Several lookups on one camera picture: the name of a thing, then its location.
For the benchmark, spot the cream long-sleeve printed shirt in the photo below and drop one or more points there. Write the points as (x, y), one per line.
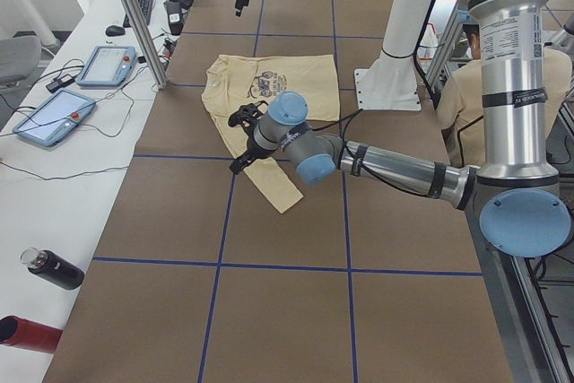
(234, 81)

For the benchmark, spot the grey office chair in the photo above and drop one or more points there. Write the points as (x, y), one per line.
(20, 56)

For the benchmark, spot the far blue teach pendant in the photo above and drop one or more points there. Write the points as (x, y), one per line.
(107, 66)

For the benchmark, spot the black keyboard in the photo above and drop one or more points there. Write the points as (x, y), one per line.
(141, 4)

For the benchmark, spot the blue teach pendant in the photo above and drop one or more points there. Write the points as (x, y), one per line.
(107, 66)
(54, 119)

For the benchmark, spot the red water bottle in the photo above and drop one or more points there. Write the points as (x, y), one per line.
(29, 335)

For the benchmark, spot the black water bottle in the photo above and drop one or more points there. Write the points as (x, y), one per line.
(52, 268)

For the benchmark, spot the black computer mouse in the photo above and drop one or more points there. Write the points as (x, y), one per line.
(115, 31)

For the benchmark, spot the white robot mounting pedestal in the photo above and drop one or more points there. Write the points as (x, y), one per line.
(390, 82)

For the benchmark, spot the aluminium frame post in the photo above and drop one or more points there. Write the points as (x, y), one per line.
(144, 38)

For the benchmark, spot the black power adapter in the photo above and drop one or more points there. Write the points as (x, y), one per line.
(60, 83)

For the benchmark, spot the near blue teach pendant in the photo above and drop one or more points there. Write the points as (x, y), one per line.
(54, 119)

